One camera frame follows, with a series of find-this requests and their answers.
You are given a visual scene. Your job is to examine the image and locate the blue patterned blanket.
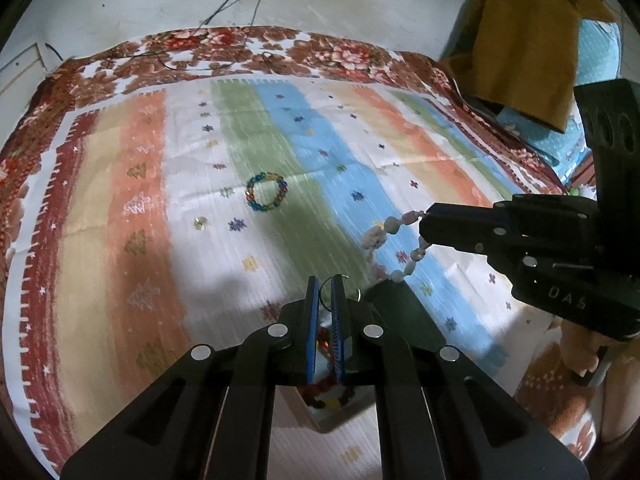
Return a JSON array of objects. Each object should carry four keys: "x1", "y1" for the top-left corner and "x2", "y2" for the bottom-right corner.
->
[{"x1": 497, "y1": 20, "x2": 622, "y2": 184}]

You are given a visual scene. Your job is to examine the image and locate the white pink stone bracelet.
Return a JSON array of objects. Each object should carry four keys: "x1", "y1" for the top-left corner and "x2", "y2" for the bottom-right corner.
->
[{"x1": 361, "y1": 209, "x2": 432, "y2": 284}]

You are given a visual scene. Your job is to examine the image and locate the striped colourful cloth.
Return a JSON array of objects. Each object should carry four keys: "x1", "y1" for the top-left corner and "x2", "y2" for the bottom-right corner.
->
[{"x1": 1, "y1": 76, "x2": 560, "y2": 478}]

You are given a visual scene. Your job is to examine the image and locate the silver metal tin box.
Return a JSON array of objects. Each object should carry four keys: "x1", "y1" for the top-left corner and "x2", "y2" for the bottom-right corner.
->
[{"x1": 294, "y1": 278, "x2": 461, "y2": 434}]

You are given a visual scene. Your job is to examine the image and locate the brown floral bedspread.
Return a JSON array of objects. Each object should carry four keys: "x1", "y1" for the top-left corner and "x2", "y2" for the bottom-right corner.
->
[{"x1": 1, "y1": 26, "x2": 600, "y2": 479}]

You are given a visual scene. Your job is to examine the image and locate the right hand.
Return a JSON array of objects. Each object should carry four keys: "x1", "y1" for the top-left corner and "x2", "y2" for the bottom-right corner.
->
[{"x1": 560, "y1": 320, "x2": 615, "y2": 387}]

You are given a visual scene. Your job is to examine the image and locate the white headboard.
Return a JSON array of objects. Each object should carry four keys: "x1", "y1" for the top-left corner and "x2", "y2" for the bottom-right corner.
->
[{"x1": 1, "y1": 41, "x2": 63, "y2": 107}]

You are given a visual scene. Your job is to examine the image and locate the dark red bead bracelet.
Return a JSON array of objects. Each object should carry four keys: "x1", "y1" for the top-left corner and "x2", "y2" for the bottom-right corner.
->
[{"x1": 299, "y1": 328, "x2": 346, "y2": 409}]

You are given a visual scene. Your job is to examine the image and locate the mustard brown hanging garment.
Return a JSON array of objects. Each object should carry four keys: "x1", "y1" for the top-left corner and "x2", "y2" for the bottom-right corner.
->
[{"x1": 442, "y1": 0, "x2": 615, "y2": 132}]

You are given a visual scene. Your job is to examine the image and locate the multicolour glass bead bracelet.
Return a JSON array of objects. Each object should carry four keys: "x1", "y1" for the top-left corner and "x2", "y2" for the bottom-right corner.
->
[{"x1": 244, "y1": 171, "x2": 290, "y2": 213}]

